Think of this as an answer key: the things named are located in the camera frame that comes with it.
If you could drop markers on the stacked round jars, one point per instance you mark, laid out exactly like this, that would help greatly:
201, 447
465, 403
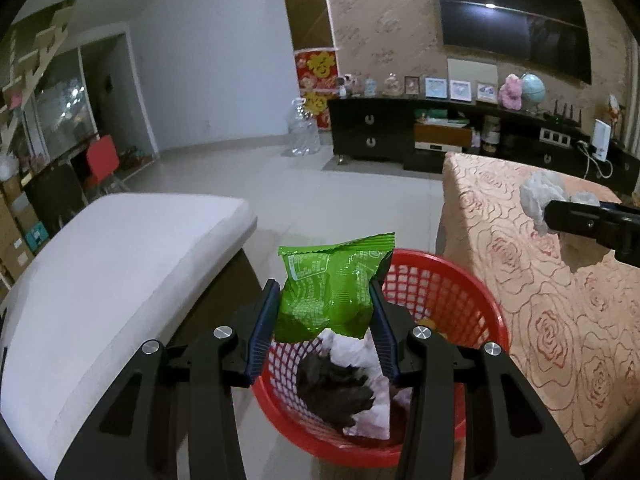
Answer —
487, 135

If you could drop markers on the pink hanging ornament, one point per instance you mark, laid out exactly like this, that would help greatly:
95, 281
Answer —
16, 99

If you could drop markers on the peach floral tablecloth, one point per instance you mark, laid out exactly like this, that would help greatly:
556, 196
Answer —
540, 310

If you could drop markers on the white cushioned daybed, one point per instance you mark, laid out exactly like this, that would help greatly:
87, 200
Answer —
125, 270

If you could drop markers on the colourful toy pile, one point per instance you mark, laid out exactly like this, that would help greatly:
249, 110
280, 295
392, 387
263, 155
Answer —
135, 156

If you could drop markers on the small pale figurine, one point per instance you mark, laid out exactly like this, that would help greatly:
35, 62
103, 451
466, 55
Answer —
370, 87

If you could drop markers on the black chair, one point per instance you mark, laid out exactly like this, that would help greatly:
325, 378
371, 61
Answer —
55, 195

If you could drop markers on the white socket strip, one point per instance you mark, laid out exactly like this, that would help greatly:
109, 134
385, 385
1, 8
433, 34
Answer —
555, 136

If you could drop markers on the black plastic bag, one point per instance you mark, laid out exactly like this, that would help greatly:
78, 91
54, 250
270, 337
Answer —
335, 390

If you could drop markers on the white paper sheet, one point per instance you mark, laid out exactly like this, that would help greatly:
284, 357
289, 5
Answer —
370, 405

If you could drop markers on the glass sliding door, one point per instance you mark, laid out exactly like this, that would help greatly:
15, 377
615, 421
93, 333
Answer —
60, 100

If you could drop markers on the white upright device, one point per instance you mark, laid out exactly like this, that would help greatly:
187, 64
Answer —
601, 140

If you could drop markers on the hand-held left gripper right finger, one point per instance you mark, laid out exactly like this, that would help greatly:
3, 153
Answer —
385, 340

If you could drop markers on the small dark picture frame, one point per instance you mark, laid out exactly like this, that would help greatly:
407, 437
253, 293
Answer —
411, 85

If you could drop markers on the wall-mounted black television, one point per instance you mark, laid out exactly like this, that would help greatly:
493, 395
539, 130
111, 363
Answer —
510, 20

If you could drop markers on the pale green globe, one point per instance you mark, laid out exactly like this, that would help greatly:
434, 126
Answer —
533, 89

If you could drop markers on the green snack packet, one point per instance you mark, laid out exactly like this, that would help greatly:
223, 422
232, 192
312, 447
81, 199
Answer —
325, 290

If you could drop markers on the red plastic mesh basket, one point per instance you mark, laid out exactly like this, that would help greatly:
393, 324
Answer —
450, 300

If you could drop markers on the glass dome ornament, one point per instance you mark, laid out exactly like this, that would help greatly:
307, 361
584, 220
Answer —
392, 85

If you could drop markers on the small doll figurine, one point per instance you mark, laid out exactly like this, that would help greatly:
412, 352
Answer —
616, 110

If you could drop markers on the brown fuzzy rug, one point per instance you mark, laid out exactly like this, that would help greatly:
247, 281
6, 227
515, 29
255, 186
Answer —
350, 472

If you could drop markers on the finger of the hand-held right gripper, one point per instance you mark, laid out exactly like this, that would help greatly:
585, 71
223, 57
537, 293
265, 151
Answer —
625, 211
575, 217

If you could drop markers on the teal patterned box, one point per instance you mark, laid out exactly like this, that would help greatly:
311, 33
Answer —
37, 237

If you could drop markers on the clear plastic water jug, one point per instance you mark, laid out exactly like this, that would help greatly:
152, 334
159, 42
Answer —
302, 132

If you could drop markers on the red festive wall poster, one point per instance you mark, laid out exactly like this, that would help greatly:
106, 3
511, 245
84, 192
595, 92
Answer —
315, 70

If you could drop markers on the green flat box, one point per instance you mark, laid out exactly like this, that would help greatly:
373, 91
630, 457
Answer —
442, 117

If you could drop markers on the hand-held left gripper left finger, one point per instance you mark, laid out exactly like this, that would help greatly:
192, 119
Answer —
262, 335

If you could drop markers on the black wifi router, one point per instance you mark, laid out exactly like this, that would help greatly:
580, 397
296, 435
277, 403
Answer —
562, 117

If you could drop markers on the white framed picture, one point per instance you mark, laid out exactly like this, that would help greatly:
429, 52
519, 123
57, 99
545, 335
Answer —
486, 93
460, 90
435, 87

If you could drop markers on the red chair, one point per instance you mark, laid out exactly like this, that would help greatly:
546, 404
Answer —
102, 157

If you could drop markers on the pink plush toy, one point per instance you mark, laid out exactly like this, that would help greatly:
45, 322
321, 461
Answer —
511, 92

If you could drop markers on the white plastic bag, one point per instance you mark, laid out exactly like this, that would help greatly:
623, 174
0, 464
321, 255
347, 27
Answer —
7, 167

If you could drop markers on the black television cabinet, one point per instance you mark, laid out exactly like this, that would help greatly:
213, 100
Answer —
370, 130

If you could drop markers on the stack of cardboard boxes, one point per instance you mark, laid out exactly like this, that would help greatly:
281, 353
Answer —
15, 230

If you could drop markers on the white robot figurine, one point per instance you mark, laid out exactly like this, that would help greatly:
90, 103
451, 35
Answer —
347, 85

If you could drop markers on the white tissue wad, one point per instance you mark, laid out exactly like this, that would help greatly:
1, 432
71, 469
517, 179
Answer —
537, 195

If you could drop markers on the white staircase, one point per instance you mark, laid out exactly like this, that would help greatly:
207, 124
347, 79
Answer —
35, 55

